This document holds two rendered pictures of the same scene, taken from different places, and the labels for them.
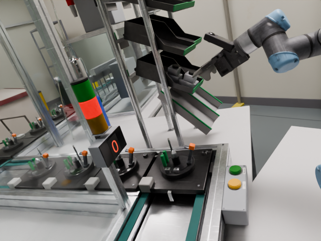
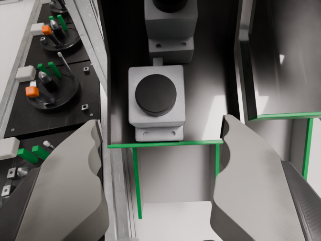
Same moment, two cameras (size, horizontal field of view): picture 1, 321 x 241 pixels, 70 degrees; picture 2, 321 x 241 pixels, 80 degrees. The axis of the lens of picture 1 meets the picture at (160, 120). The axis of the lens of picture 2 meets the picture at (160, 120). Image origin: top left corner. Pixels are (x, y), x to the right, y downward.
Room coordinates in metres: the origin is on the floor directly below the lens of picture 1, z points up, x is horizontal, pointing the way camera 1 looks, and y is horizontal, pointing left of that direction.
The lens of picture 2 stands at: (0.90, -0.27, 1.37)
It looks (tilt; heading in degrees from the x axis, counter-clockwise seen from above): 57 degrees down; 58
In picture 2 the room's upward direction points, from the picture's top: 6 degrees counter-clockwise
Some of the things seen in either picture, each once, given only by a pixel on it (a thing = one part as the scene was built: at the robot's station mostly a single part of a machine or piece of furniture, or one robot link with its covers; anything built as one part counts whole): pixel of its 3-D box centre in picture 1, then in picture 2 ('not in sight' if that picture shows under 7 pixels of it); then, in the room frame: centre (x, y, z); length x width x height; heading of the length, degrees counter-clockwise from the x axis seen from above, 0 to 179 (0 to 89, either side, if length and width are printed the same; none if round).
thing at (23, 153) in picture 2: (163, 160); (28, 156); (0.75, 0.03, 1.01); 0.01 x 0.01 x 0.05; 64
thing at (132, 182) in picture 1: (119, 160); (48, 82); (0.86, 0.22, 1.01); 0.24 x 0.24 x 0.13; 64
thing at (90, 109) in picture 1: (90, 107); not in sight; (0.63, 0.18, 1.34); 0.05 x 0.05 x 0.05
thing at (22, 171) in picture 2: (173, 153); (24, 171); (0.75, -0.01, 1.04); 0.02 x 0.02 x 0.03
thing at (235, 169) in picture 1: (235, 170); not in sight; (0.64, -0.20, 0.96); 0.04 x 0.04 x 0.02
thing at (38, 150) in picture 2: (165, 156); (42, 153); (0.78, 0.02, 1.01); 0.01 x 0.01 x 0.05; 64
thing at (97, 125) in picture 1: (97, 123); not in sight; (0.63, 0.18, 1.29); 0.05 x 0.05 x 0.05
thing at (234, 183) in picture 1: (234, 184); not in sight; (0.58, -0.17, 0.96); 0.04 x 0.04 x 0.02
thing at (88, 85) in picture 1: (83, 90); not in sight; (0.63, 0.18, 1.39); 0.05 x 0.05 x 0.05
